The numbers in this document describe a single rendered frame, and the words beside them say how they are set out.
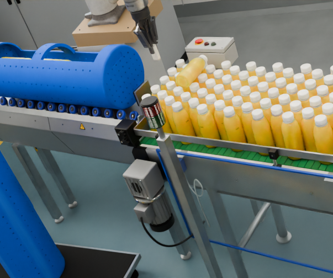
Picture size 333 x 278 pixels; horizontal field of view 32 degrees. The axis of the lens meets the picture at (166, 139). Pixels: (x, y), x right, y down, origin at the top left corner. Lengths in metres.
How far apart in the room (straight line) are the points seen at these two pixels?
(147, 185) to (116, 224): 1.21
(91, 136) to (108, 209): 1.00
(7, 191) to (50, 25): 2.26
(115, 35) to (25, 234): 1.12
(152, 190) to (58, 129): 0.73
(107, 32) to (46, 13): 1.69
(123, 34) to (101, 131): 0.63
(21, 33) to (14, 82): 2.17
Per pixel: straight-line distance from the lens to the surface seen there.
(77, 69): 2.58
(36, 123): 3.02
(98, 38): 3.20
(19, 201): 2.88
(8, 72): 2.92
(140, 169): 2.37
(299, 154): 2.03
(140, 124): 2.44
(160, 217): 2.49
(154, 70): 3.40
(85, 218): 3.69
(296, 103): 2.07
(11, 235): 2.92
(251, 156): 2.18
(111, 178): 3.90
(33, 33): 4.98
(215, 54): 2.55
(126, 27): 3.12
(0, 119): 3.25
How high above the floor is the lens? 2.22
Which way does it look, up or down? 33 degrees down
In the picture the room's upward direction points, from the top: 21 degrees counter-clockwise
